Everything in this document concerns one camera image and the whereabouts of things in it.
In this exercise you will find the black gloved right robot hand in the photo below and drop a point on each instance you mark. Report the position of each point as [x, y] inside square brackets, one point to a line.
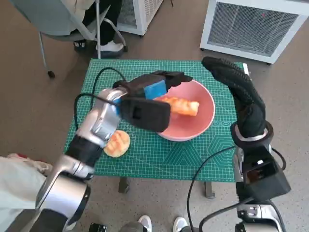
[248, 104]

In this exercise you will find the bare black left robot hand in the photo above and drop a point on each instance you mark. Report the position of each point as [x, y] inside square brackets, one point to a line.
[140, 84]

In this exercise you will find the long striped toy bread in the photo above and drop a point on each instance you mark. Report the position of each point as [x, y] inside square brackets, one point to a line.
[183, 106]

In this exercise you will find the pink bowl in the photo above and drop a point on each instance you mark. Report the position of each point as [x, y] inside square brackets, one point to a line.
[193, 128]

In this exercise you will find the round toy bread bun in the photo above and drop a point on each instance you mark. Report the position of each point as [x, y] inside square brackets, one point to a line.
[119, 145]

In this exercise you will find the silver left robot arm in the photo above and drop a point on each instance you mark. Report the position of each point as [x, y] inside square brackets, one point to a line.
[101, 116]

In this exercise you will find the seated person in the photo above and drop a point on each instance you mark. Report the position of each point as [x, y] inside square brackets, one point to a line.
[107, 26]

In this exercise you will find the small white mesh cabinet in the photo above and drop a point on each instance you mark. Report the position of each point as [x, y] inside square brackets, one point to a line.
[142, 17]

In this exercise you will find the green cutting mat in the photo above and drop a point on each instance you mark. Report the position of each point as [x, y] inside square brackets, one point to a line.
[149, 154]

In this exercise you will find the large white mesh cabinet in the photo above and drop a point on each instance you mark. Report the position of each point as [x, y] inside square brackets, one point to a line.
[253, 26]

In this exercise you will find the black metal table leg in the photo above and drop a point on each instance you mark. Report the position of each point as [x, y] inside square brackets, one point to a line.
[209, 189]
[123, 184]

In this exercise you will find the grey chair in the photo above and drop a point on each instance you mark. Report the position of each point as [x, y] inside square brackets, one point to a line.
[48, 19]

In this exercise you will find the person's right foot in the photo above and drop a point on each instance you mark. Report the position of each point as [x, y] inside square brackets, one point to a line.
[180, 224]

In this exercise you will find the person's foot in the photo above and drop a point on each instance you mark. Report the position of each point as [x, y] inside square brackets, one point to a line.
[145, 223]
[180, 224]

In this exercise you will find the person's left foot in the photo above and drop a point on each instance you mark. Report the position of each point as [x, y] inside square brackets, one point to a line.
[145, 223]

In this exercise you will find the small black device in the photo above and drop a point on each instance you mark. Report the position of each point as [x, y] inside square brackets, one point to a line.
[97, 227]

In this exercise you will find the person in light fabric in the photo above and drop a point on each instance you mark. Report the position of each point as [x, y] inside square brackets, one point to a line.
[14, 183]

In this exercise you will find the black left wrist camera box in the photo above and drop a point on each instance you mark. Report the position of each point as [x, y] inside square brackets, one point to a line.
[144, 113]

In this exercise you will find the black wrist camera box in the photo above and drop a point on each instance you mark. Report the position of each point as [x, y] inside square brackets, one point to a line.
[272, 183]
[144, 113]

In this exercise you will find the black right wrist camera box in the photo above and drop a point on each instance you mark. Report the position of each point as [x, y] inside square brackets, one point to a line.
[272, 183]

